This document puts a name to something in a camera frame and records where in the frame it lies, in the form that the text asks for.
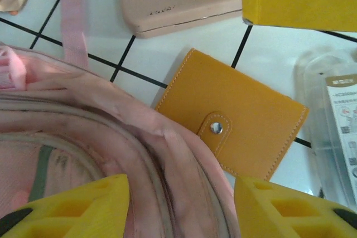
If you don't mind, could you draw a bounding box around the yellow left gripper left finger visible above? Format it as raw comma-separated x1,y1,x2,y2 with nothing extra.
0,173,131,238

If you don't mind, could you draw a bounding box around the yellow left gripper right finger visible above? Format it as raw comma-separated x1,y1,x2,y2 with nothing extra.
234,175,357,238

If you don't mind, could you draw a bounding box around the pink fabric backpack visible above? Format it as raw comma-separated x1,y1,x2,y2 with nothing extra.
0,0,245,238

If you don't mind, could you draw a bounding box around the clear plastic package white label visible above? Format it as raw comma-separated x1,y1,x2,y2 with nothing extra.
295,50,357,208

